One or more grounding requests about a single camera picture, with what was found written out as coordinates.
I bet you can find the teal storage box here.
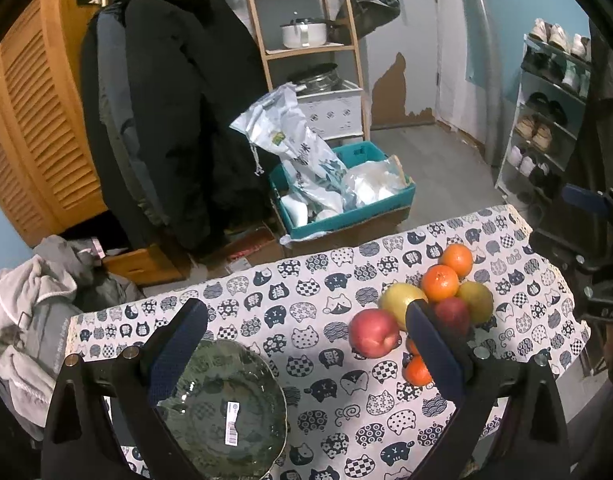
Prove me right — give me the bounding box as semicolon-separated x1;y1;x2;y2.
270;141;416;240

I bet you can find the yellow green mango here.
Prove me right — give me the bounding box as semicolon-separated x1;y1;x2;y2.
378;283;428;332

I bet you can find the cat pattern tablecloth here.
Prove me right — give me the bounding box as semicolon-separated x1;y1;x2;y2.
67;205;591;479

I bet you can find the white patterned storage box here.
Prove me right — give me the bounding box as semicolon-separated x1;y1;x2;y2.
298;80;364;141

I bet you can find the large orange with stem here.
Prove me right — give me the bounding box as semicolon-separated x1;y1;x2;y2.
420;264;460;304

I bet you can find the grey clothes pile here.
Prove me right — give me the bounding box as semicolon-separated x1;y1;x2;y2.
0;235;144;441

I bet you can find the light red apple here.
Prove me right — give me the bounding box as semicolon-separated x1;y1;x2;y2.
349;309;399;359

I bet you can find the steel pot with lid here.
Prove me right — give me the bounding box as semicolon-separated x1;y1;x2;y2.
288;62;342;96

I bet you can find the white cooking pot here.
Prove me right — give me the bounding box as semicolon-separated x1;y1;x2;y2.
280;18;330;49

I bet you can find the small mandarin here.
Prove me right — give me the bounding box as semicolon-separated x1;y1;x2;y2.
403;356;433;388

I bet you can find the clear plastic bag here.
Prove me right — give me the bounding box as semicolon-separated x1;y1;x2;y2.
342;155;413;209

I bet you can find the wooden drawer box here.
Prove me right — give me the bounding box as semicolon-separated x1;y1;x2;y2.
102;245;190;286

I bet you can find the black hanging coat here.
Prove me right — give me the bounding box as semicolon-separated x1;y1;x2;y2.
81;0;278;259

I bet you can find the dark red apple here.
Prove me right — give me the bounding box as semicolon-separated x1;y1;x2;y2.
433;297;471;337

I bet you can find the green glass plate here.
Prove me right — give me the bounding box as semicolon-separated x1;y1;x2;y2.
157;339;288;479

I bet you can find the shoe rack with shoes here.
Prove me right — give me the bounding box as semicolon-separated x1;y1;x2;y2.
496;18;591;208

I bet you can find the white printed rice bag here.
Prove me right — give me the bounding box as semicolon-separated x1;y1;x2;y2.
230;84;347;214

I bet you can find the wooden shelf rack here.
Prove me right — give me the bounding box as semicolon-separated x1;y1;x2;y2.
246;0;370;143

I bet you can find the wooden louvered door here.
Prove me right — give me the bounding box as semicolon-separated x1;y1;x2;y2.
0;0;107;247

